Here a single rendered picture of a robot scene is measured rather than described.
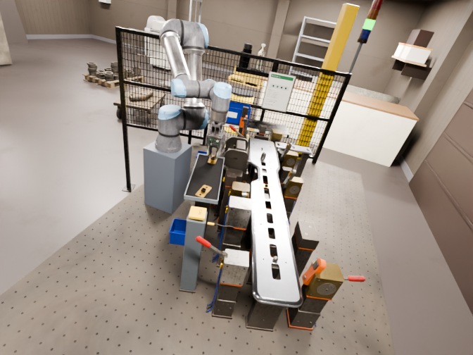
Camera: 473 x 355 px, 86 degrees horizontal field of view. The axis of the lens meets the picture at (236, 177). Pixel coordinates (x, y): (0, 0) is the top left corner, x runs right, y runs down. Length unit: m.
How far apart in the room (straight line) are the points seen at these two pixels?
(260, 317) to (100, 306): 0.67
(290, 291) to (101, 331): 0.74
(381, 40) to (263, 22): 3.41
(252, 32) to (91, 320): 8.70
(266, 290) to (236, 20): 8.81
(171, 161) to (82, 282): 0.69
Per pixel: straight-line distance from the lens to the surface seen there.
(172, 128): 1.40
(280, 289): 1.02
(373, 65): 8.96
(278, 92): 2.31
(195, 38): 1.45
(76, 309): 1.32
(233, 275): 1.00
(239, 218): 1.13
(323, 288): 1.09
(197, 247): 1.05
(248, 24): 9.21
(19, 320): 1.37
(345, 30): 2.38
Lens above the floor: 1.80
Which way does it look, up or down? 33 degrees down
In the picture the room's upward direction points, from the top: 12 degrees clockwise
